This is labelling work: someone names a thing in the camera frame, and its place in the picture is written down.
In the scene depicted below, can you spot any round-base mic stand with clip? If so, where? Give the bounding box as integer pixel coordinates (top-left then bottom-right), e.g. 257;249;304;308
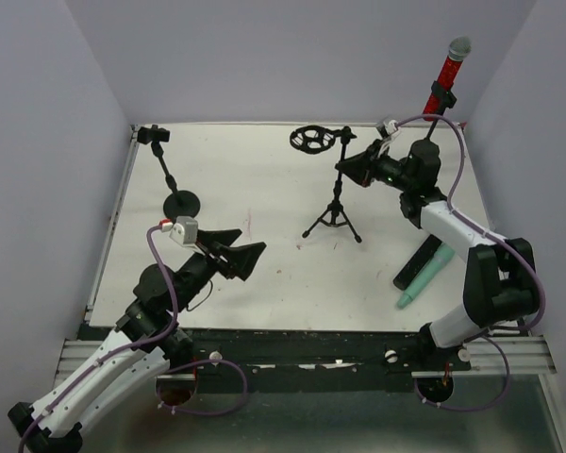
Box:
422;80;458;143

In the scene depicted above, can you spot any tripod stand with shock mount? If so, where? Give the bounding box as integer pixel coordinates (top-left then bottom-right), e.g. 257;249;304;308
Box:
289;125;362;243

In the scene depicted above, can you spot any black glitter microphone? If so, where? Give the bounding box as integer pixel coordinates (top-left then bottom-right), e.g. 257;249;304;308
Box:
392;235;441;291

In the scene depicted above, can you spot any mint green microphone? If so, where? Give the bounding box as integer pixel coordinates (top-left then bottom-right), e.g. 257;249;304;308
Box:
393;243;455;310

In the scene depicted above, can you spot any red glitter microphone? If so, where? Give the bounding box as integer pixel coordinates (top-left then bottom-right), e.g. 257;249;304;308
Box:
423;36;472;114

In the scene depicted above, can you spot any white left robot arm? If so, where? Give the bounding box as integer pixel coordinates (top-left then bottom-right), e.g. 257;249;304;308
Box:
8;221;266;452

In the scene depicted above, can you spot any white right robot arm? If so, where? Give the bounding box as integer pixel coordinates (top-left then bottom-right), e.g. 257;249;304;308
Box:
336;140;544;349

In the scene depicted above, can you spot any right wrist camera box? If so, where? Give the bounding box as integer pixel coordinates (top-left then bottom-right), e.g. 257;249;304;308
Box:
375;119;399;155

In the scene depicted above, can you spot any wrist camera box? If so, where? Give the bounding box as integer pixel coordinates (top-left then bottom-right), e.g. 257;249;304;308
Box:
375;119;399;155
169;216;199;246

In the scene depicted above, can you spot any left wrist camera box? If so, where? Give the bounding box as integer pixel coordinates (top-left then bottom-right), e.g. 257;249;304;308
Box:
169;216;199;246

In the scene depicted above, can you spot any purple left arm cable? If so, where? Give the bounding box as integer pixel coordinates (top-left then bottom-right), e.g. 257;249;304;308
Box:
17;221;249;449

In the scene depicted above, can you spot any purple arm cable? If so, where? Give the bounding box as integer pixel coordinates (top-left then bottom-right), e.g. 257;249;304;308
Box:
17;221;249;449
393;114;547;341

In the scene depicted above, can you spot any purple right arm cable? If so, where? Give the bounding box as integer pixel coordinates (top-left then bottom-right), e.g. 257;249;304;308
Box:
393;114;547;341

